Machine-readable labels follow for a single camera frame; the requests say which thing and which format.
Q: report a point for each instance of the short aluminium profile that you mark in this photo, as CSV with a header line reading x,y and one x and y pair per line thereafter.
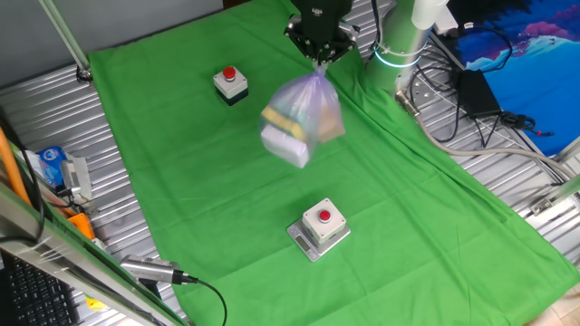
x,y
555,197

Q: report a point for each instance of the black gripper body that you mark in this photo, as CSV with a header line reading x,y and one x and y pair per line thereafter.
x,y
324,20

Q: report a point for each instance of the orange box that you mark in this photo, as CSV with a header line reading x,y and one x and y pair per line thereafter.
x,y
81,225

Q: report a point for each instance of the teal sponge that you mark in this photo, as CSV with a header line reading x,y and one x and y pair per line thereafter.
x,y
294,113

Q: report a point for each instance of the black keyboard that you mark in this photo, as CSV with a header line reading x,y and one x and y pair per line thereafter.
x,y
36,294

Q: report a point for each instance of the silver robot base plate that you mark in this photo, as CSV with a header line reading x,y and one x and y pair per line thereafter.
x,y
421,93

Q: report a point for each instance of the blue poster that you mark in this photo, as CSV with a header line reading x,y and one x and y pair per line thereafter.
x,y
539,68

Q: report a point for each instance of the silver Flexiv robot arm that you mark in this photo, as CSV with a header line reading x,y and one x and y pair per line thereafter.
x,y
399,45

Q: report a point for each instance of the orange tube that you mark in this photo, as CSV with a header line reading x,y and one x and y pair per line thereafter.
x,y
11,167

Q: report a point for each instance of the black power adapter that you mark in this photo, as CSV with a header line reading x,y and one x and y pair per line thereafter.
x,y
478,93

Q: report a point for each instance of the blue tissue pack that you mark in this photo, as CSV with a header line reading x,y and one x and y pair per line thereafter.
x,y
51,165

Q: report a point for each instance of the grey red-button box black base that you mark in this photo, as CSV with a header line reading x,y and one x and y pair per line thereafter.
x,y
230,83

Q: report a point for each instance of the clear plastic bag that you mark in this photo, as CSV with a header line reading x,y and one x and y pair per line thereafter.
x,y
299,117

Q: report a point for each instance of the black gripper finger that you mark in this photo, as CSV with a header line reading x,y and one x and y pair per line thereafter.
x,y
342,45
301,38

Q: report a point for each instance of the aluminium frame post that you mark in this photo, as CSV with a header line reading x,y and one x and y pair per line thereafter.
x,y
65,41

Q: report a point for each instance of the yellow sponge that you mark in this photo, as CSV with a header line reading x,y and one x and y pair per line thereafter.
x,y
283,121

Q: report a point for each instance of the aluminium frame beam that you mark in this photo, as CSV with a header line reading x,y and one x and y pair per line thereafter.
x,y
68,253

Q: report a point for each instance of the tan block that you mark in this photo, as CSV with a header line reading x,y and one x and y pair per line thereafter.
x,y
331,124

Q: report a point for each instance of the white foam block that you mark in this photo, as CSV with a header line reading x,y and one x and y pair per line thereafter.
x,y
285,145

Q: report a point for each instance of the green cloth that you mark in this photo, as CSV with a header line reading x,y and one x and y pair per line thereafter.
x,y
362,204

